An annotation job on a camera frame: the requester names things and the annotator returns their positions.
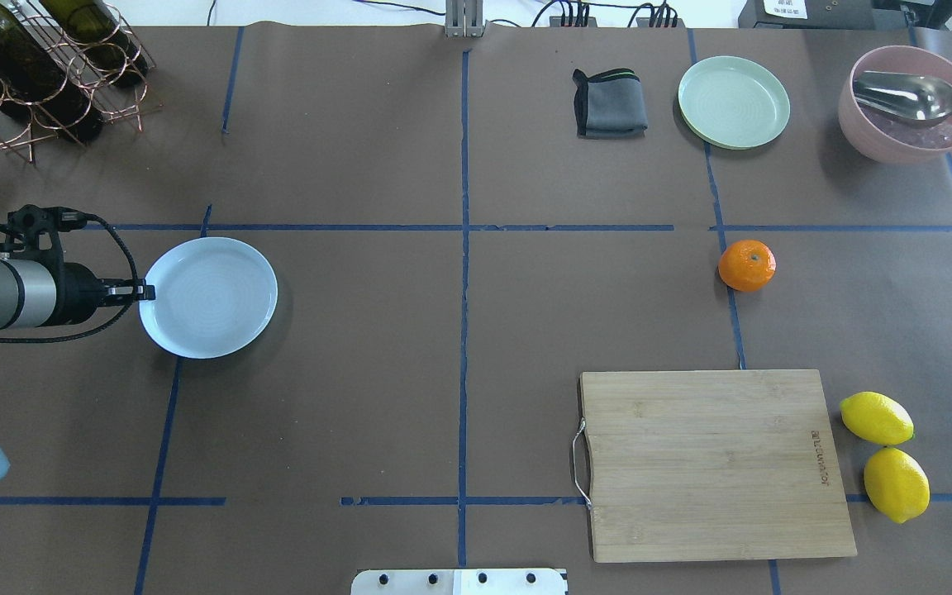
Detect clear ice cubes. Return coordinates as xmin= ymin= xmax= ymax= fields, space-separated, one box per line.
xmin=860 ymin=106 xmax=952 ymax=150

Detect black camera cable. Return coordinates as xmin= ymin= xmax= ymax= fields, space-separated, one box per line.
xmin=0 ymin=211 xmax=142 ymax=348

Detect black computer box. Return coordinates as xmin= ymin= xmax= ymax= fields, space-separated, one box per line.
xmin=737 ymin=1 xmax=909 ymax=31

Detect aluminium frame post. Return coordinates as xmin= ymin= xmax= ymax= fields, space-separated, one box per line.
xmin=445 ymin=0 xmax=487 ymax=38

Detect orange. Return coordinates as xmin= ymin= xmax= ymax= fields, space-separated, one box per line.
xmin=717 ymin=240 xmax=777 ymax=293

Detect silver metal scoop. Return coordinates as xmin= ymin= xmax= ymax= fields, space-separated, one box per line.
xmin=851 ymin=70 xmax=952 ymax=126

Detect dark wine bottle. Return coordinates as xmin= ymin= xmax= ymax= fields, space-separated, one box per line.
xmin=39 ymin=1 xmax=149 ymax=89
xmin=0 ymin=3 xmax=103 ymax=144

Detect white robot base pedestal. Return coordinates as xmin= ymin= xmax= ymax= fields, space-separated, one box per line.
xmin=350 ymin=566 xmax=569 ymax=594

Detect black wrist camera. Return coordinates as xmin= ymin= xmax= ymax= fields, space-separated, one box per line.
xmin=0 ymin=204 xmax=89 ymax=269

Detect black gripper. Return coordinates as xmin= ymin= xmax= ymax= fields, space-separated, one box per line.
xmin=53 ymin=263 xmax=155 ymax=326

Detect green plate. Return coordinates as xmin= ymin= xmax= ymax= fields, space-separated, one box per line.
xmin=677 ymin=55 xmax=791 ymax=150

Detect yellow lemon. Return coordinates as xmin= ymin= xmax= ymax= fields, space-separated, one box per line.
xmin=862 ymin=447 xmax=931 ymax=524
xmin=840 ymin=391 xmax=916 ymax=447

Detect light blue plate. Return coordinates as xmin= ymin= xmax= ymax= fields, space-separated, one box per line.
xmin=139 ymin=236 xmax=278 ymax=360

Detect pink bowl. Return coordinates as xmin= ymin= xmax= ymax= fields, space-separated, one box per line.
xmin=836 ymin=45 xmax=952 ymax=164

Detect wooden cutting board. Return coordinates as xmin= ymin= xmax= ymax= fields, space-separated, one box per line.
xmin=578 ymin=369 xmax=857 ymax=564

